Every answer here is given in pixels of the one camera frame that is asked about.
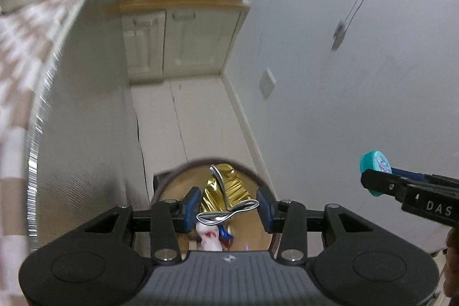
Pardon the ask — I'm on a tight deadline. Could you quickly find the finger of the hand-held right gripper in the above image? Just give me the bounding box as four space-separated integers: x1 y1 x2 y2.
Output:
360 170 414 202
391 166 459 190

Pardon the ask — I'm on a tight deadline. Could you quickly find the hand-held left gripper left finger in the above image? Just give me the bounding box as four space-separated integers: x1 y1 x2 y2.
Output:
84 186 202 265

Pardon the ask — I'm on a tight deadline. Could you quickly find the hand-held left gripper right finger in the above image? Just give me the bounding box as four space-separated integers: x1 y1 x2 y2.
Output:
256 186 374 262

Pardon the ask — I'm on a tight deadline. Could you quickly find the brown rimmed trash bin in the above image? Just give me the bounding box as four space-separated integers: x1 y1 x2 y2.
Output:
151 156 284 261

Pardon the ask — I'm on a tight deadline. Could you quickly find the bent silver spoon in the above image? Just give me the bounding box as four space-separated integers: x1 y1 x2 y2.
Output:
197 164 259 224

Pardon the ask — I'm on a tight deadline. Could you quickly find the person's right hand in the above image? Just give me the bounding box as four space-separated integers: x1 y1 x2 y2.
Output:
443 227 459 306

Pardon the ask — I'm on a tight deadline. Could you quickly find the gold foil wrapper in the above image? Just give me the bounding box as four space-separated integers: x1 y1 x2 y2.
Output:
200 164 257 214

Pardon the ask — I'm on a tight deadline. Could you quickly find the cream cabinet with wooden top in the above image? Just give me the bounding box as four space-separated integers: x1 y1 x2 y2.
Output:
120 0 250 83

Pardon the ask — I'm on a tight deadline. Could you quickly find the white low wall socket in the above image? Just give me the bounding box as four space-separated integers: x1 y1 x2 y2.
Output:
259 69 277 100

